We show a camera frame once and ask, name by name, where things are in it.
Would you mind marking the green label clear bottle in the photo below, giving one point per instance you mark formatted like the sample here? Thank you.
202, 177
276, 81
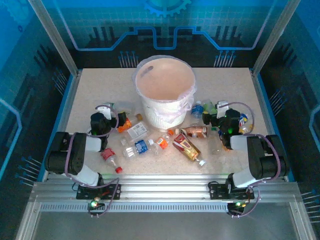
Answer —
209, 108

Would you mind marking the orange label yellow cap bottle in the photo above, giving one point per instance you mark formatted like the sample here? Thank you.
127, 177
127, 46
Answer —
127, 126

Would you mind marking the blue label Pocari bottle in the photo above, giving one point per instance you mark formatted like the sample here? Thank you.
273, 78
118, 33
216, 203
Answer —
197, 110

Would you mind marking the blue cap cola bottle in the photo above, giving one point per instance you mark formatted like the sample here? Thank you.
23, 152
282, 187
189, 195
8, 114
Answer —
243, 122

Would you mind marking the clear white label bottle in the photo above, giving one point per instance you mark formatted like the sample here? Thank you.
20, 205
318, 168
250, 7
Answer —
137, 130

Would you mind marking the red label red cap bottle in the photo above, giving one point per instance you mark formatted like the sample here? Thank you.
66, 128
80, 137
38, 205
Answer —
108, 153

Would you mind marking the blue label white cap bottle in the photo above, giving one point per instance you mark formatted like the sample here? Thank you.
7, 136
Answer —
141, 146

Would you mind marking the red gold label tea bottle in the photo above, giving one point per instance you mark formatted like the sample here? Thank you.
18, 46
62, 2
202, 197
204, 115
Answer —
186, 146

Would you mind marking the small orange cap bottle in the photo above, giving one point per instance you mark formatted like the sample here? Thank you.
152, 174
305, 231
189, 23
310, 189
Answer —
162, 141

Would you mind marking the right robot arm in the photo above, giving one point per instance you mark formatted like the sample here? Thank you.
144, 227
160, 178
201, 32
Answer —
265, 155

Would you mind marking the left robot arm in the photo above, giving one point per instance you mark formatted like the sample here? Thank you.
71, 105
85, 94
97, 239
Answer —
75, 155

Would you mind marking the white bin with plastic liner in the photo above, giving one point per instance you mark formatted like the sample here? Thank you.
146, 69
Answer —
184, 102

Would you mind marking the white plastic waste bin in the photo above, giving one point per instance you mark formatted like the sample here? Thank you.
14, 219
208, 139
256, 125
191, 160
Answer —
155, 115

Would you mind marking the brown label coffee bottle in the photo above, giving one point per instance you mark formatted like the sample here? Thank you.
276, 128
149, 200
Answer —
195, 131

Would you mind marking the small LED circuit board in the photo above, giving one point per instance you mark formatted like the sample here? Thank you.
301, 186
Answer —
237, 204
94, 203

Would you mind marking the grey metal base panel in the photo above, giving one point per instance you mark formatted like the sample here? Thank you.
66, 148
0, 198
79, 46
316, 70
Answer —
162, 225

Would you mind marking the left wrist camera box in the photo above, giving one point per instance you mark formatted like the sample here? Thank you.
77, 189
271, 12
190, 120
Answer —
105, 111

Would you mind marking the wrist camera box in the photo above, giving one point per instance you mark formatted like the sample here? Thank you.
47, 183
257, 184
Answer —
105, 111
222, 107

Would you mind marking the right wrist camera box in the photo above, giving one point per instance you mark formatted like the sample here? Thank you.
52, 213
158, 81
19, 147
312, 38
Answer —
222, 107

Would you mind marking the aluminium table side rail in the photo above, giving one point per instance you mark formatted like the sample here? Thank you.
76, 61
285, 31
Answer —
72, 90
257, 90

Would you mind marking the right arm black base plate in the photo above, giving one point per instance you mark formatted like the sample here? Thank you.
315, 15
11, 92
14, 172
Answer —
217, 191

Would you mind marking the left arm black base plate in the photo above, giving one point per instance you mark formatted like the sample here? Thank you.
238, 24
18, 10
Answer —
85, 192

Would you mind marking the aluminium mounting rail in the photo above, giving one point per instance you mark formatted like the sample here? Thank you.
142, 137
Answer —
162, 187

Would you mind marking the aluminium frame post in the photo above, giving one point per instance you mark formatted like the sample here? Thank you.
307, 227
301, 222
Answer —
60, 42
271, 41

